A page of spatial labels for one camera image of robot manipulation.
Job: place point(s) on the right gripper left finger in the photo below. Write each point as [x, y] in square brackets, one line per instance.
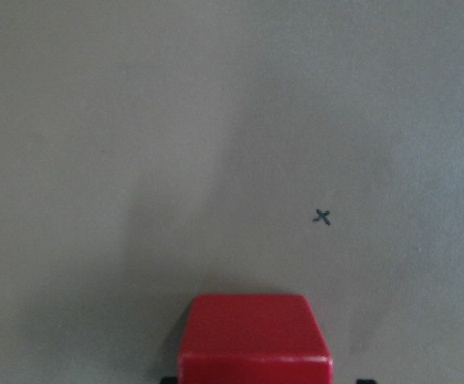
[169, 380]

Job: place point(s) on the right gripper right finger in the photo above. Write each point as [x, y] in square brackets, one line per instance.
[365, 381]

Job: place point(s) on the brown paper table cover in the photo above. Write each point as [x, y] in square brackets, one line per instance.
[153, 151]

